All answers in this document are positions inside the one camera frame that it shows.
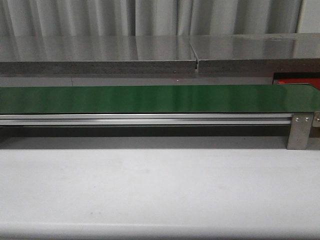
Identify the aluminium conveyor side rail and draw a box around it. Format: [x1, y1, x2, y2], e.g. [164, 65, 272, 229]
[0, 113, 293, 127]

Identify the steel conveyor support bracket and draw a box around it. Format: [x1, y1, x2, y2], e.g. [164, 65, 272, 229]
[287, 113, 314, 150]

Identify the grey pleated curtain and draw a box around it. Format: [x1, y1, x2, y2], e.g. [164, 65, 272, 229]
[0, 0, 303, 37]

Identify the red plastic tray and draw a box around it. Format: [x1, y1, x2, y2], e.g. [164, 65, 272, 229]
[273, 77, 320, 90]

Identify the grey stone counter left slab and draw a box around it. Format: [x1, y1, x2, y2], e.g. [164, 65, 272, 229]
[0, 36, 197, 77]

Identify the green conveyor belt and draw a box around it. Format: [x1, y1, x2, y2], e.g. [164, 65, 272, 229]
[0, 84, 320, 115]

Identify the steel conveyor end plate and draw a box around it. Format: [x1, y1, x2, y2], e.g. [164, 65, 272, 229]
[309, 111, 320, 138]

